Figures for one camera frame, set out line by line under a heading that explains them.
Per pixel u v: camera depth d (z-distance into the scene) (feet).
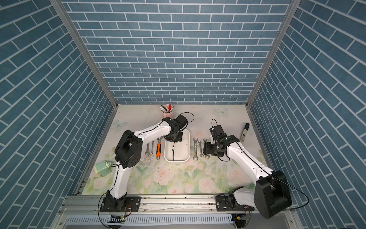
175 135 2.64
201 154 3.05
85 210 2.41
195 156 3.02
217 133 2.19
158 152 3.01
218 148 1.96
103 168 2.59
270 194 1.32
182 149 2.99
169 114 3.36
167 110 3.44
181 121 2.64
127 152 1.77
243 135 3.24
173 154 3.01
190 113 2.76
